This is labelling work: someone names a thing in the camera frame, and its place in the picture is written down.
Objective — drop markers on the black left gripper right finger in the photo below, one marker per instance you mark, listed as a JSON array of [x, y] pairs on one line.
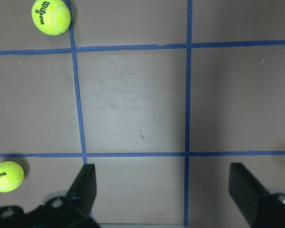
[[246, 191]]

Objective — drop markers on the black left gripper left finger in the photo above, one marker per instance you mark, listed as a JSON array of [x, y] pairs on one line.
[[83, 190]]

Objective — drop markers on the tennis ball near left gripper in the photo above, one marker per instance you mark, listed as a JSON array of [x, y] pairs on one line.
[[11, 176]]

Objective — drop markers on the tennis ball front left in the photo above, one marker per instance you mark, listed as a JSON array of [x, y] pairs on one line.
[[51, 17]]

